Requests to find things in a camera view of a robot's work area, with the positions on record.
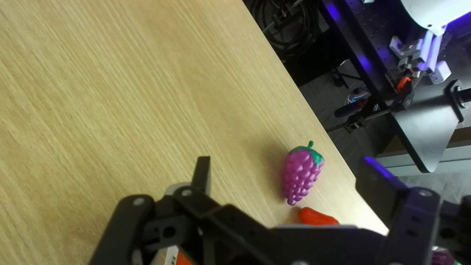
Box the small toy pepper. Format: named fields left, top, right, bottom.
left=298, top=207, right=342, bottom=227

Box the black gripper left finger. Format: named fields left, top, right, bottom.
left=87, top=155, right=307, bottom=265

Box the purple toy grape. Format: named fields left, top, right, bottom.
left=280, top=140, right=327, bottom=208

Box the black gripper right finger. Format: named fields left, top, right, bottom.
left=355, top=156, right=471, bottom=265

